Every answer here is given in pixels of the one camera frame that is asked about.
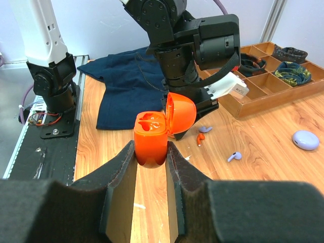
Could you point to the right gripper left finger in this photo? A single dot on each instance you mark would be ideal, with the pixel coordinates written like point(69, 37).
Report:
point(95, 208)

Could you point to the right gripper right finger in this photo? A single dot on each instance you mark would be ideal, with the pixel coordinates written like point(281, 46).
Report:
point(204, 210)

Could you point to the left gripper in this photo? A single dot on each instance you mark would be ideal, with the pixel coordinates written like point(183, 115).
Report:
point(202, 100)

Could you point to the orange earbud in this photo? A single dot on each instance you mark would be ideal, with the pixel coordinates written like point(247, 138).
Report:
point(199, 139)

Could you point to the orange earbud case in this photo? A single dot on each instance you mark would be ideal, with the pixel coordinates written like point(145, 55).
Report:
point(152, 128)

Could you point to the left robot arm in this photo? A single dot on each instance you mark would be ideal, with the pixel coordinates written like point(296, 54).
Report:
point(193, 53)

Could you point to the purple earbud case left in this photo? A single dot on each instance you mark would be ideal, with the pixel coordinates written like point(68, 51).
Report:
point(305, 140)

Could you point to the purple earbud far left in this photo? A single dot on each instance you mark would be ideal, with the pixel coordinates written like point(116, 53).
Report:
point(205, 129)

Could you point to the dark blue cloth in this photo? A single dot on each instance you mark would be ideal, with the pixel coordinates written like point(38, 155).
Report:
point(133, 82)

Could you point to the wooden compartment tray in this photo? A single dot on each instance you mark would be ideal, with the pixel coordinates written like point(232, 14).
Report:
point(267, 91)

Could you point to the rolled black orange tie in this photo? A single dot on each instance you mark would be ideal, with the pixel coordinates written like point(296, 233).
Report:
point(251, 65)

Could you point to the rolled green patterned tie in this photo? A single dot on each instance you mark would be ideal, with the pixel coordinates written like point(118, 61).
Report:
point(293, 74)

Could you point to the rolled black tie top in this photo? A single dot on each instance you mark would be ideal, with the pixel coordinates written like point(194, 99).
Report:
point(289, 54)

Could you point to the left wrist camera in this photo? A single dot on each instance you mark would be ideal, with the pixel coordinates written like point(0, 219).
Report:
point(229, 84)

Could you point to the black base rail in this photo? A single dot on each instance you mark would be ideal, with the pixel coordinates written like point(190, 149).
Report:
point(48, 152)

